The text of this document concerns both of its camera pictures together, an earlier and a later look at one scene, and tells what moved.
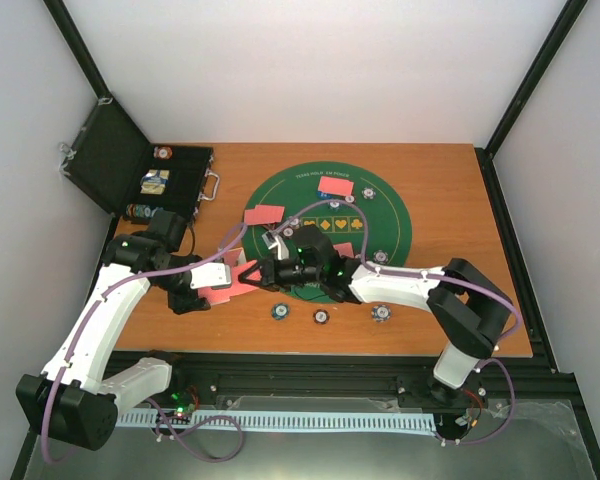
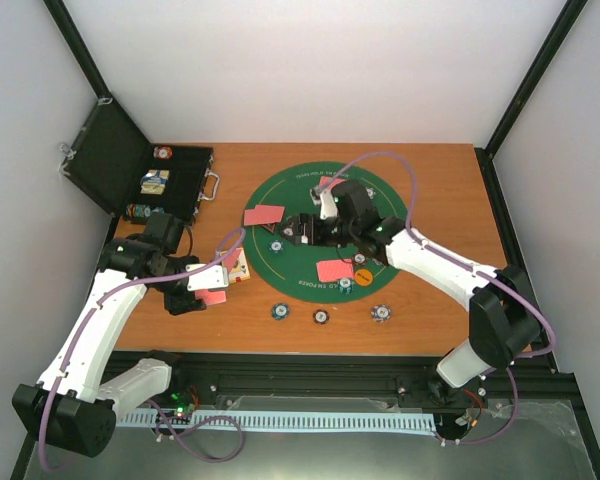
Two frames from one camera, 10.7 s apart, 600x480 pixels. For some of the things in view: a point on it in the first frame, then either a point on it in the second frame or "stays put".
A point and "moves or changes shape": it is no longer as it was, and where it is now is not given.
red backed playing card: (263, 214) stays put
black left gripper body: (177, 301) stays put
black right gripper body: (292, 276) -> (332, 238)
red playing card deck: (215, 296) moves or changes shape
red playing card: (336, 185) stays put
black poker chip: (321, 316) stays put
